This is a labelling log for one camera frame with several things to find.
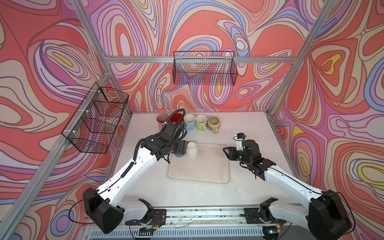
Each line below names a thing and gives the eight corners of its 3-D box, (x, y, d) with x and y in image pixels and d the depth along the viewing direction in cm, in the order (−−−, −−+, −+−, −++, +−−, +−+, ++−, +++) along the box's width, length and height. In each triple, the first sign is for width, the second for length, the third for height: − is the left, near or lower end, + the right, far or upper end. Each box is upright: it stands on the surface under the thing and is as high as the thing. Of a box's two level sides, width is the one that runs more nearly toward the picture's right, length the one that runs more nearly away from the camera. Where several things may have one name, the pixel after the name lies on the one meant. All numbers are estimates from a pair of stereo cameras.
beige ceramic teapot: (207, 135, 106) (208, 128, 100) (206, 123, 114) (207, 116, 108) (219, 135, 106) (221, 128, 100) (217, 123, 114) (219, 116, 108)
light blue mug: (184, 135, 108) (183, 126, 100) (185, 123, 116) (184, 114, 107) (195, 135, 108) (195, 126, 100) (195, 123, 116) (195, 114, 107)
